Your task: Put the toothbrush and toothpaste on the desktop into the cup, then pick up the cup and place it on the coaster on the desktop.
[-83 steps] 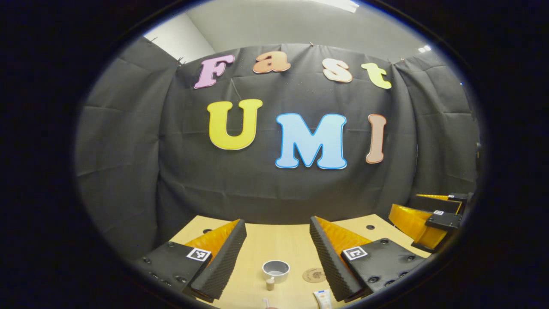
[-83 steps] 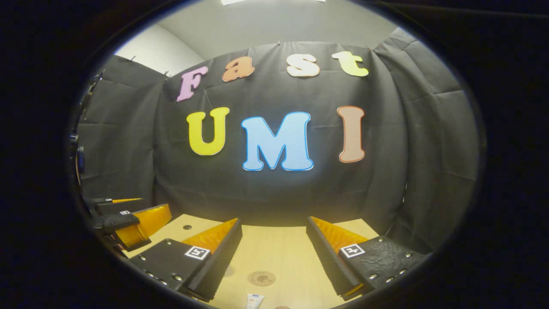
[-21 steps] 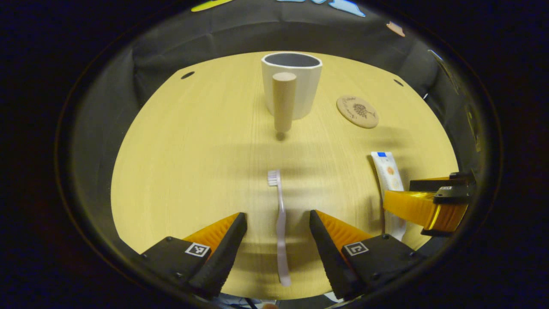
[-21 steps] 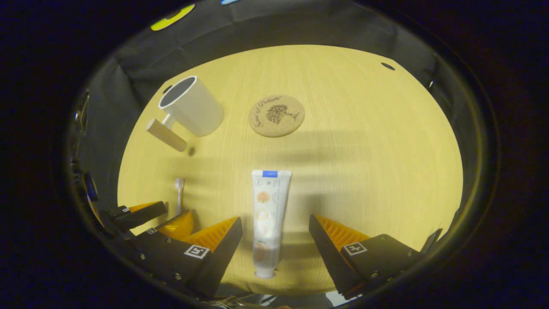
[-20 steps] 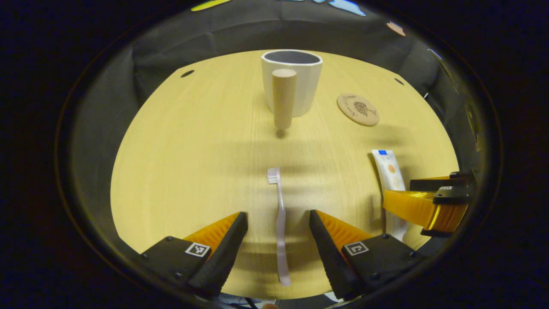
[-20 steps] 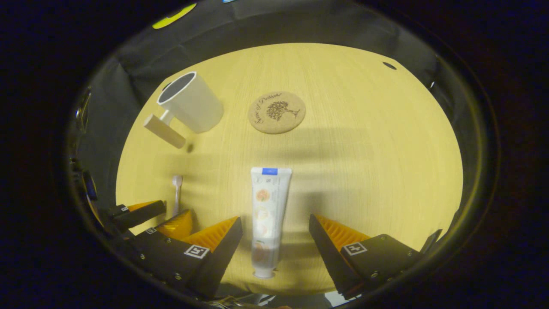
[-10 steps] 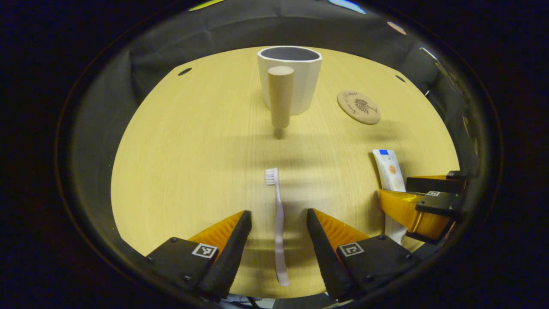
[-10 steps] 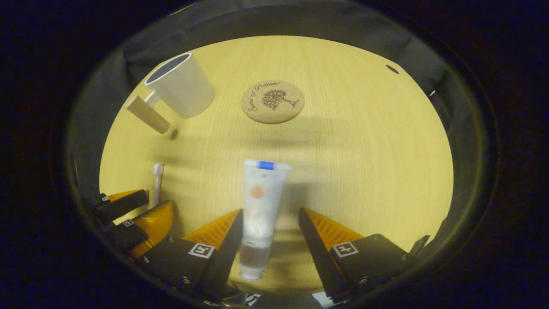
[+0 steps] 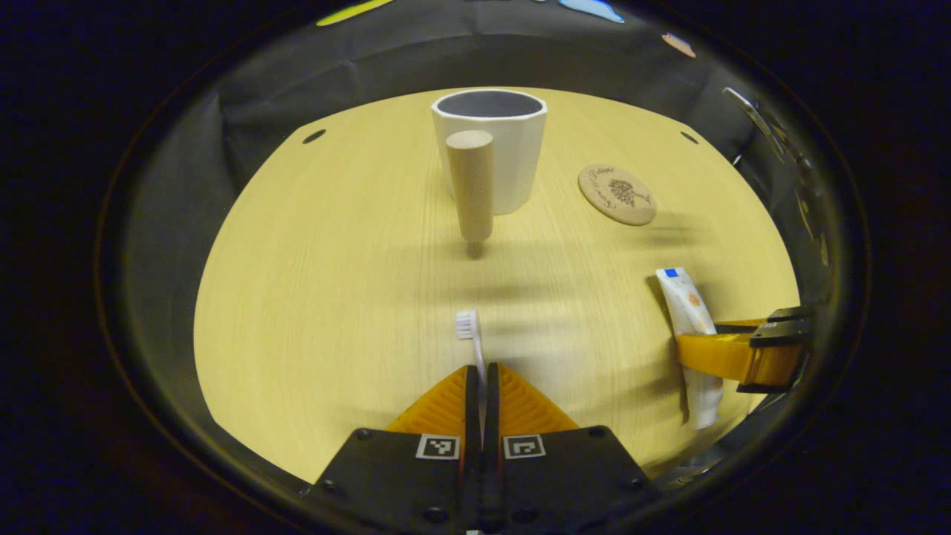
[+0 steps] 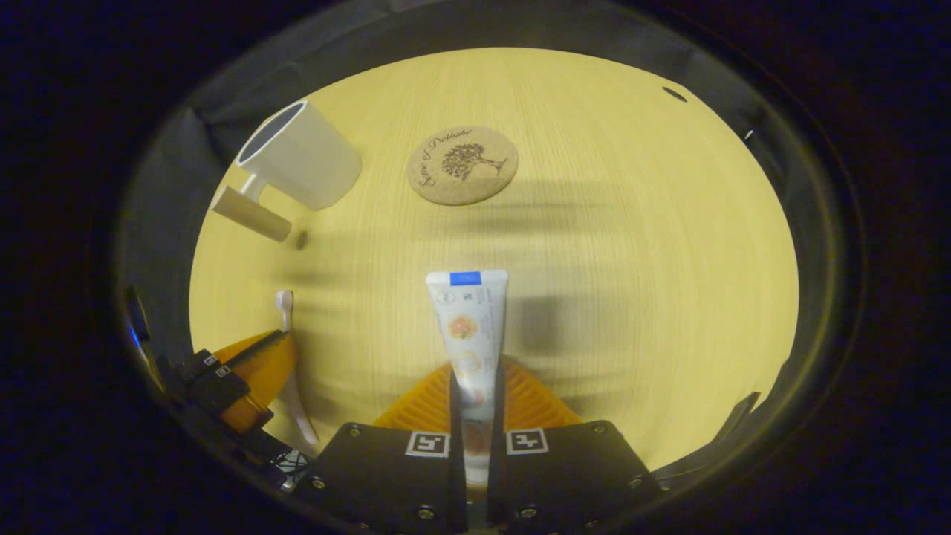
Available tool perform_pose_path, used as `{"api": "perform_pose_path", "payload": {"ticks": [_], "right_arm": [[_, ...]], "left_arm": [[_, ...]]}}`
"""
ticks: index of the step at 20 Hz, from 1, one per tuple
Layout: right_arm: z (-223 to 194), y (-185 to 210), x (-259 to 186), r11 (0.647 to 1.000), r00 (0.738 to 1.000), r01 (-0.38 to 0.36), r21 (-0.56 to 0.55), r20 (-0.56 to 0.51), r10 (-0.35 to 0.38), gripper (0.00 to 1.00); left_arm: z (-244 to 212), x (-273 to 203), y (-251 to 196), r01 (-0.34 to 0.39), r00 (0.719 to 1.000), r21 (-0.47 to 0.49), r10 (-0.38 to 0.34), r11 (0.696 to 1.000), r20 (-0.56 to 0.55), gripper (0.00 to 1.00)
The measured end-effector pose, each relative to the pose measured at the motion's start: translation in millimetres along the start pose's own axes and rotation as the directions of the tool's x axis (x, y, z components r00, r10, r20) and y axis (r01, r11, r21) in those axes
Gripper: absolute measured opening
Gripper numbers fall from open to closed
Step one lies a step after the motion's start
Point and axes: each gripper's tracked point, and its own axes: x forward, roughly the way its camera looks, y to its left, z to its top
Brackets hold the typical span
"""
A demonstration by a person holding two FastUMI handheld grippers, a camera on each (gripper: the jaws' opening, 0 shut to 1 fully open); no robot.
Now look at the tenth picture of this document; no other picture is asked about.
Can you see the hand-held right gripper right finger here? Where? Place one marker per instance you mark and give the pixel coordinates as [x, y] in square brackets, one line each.
[565, 475]

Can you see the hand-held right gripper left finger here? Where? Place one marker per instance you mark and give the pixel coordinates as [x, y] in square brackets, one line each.
[386, 475]

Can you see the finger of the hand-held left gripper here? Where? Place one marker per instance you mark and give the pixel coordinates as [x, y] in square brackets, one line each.
[226, 388]
[197, 364]

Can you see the black backdrop cloth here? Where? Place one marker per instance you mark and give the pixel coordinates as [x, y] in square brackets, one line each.
[171, 193]

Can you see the wooden desktop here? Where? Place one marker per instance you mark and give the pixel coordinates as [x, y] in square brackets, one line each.
[631, 297]

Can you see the white toothpaste tube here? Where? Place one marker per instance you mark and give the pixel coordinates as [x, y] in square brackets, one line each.
[468, 327]

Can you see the round cork coaster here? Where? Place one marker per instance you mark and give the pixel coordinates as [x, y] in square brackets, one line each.
[461, 186]

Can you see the white toothbrush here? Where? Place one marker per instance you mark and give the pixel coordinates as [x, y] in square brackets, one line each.
[284, 301]

